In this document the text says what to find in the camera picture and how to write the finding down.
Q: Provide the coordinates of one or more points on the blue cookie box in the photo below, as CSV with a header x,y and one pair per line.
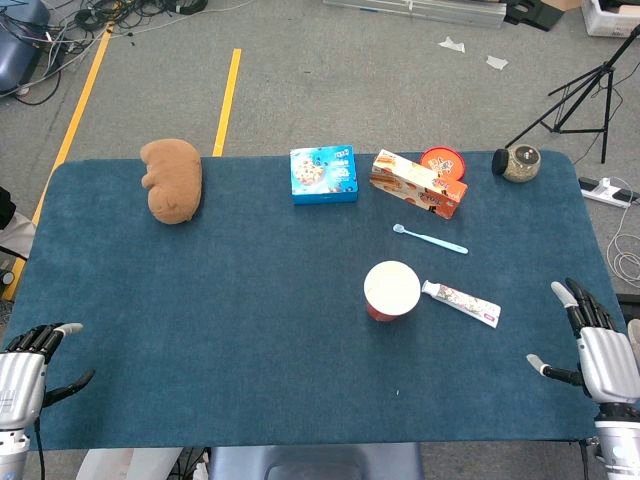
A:
x,y
324,175

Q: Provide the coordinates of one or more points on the brown plush toy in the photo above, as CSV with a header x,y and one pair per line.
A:
x,y
172,180

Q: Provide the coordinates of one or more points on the light blue toothbrush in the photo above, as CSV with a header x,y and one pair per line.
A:
x,y
435,240

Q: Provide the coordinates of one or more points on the black metal bracket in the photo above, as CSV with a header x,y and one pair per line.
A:
x,y
530,12

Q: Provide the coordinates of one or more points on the orange wafer roll box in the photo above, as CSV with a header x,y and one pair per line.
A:
x,y
415,185

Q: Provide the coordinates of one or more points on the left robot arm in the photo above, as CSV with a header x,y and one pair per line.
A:
x,y
12,455

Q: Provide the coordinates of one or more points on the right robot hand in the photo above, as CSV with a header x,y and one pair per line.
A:
x,y
607,365

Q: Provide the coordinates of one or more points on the long yellow floor tape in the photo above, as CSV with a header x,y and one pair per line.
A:
x,y
75,120

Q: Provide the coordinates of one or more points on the black tripod stand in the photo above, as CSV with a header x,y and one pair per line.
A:
x,y
607,67

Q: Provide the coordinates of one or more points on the short yellow floor tape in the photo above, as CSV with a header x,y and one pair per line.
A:
x,y
227,100

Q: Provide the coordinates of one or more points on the white garment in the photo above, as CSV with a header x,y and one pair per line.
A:
x,y
20,235

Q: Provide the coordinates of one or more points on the red round lid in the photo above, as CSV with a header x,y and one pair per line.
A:
x,y
445,160

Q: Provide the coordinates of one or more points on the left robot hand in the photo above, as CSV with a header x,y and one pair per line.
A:
x,y
22,385

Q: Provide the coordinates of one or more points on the white paper scrap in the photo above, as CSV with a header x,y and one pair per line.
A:
x,y
497,62
452,44

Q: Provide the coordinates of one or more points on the dark blue rounded base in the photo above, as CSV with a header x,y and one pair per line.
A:
x,y
20,50

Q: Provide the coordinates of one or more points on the white power strip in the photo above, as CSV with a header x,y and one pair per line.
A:
x,y
605,190

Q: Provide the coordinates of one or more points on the aluminium rail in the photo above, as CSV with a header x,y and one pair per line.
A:
x,y
450,12

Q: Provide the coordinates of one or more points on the white storage box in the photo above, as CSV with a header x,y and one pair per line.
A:
x,y
600,20

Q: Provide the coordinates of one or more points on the red paper cup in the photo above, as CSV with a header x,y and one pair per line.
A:
x,y
392,290

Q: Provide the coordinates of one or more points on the white fabric leg cover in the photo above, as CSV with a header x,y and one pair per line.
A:
x,y
130,465

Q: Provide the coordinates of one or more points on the white toothpaste tube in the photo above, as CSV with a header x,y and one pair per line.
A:
x,y
465,302

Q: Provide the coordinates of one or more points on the glass jar with black lid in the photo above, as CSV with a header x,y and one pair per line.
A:
x,y
520,165

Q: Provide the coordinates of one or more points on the blue table mat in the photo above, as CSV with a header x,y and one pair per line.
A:
x,y
250,300

